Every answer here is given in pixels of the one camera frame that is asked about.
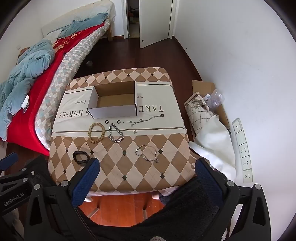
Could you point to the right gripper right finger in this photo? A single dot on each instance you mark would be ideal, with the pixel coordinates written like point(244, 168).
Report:
point(253, 222)

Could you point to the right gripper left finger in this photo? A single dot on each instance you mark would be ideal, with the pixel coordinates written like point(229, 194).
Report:
point(65, 199)

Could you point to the black smart band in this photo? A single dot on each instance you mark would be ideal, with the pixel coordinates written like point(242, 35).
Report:
point(80, 157)

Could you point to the white cardboard box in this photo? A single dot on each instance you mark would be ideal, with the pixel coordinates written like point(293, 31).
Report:
point(113, 100)

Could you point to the white power strip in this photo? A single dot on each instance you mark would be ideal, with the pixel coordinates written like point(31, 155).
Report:
point(244, 155)

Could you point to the red blanket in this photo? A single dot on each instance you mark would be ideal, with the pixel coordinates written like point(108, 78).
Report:
point(21, 130)

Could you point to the white cloth bag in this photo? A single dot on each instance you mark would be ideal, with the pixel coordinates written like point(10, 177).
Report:
point(213, 143)

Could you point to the white small box on bed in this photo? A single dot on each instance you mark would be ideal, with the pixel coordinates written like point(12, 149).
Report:
point(25, 102)

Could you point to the bed with patterned mattress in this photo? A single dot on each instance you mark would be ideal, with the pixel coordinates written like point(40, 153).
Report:
point(70, 64)

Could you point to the patterned fabric bag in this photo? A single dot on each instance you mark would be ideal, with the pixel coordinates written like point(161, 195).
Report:
point(198, 112)

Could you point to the clear plastic bag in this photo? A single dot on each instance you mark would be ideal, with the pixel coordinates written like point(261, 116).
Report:
point(215, 99)

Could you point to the diamond pattern table cloth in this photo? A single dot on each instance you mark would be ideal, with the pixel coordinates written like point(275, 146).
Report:
point(156, 158)

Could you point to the light blue duvet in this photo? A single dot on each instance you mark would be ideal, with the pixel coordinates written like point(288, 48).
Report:
point(30, 65)

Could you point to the flat brown cardboard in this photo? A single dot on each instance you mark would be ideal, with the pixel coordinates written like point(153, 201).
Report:
point(205, 89)

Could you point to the white pillow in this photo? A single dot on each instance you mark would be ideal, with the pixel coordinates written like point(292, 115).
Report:
point(53, 36)

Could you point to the blue pillow blanket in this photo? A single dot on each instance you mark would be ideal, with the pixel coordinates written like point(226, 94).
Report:
point(77, 26)

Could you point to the white door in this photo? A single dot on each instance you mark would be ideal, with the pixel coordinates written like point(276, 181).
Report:
point(154, 21)

